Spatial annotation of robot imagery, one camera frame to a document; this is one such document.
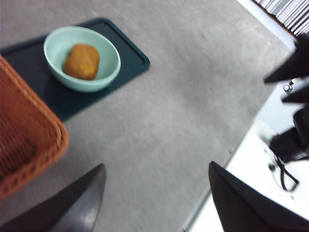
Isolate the grey ribbed panel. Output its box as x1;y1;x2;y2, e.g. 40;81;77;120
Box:
251;0;309;37

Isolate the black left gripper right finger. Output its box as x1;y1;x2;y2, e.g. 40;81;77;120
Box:
209;161;309;232

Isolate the small metal knob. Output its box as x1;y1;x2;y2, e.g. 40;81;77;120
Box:
283;81;295;93

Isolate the brown kiwi fruit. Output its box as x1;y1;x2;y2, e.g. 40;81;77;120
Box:
63;43;100;81

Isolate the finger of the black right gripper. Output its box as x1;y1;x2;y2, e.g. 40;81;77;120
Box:
281;87;309;105
263;33;309;84

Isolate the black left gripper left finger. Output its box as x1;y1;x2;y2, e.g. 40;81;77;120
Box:
0;163;107;232

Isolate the teal ceramic bowl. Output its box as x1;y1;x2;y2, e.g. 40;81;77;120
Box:
43;26;121;93

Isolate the black looped base cable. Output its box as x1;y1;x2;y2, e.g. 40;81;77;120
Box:
274;154;300;192

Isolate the dark rectangular tray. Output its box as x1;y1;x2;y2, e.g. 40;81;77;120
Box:
0;17;151;122

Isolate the brown wicker basket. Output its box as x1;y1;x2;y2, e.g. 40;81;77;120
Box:
0;55;70;203

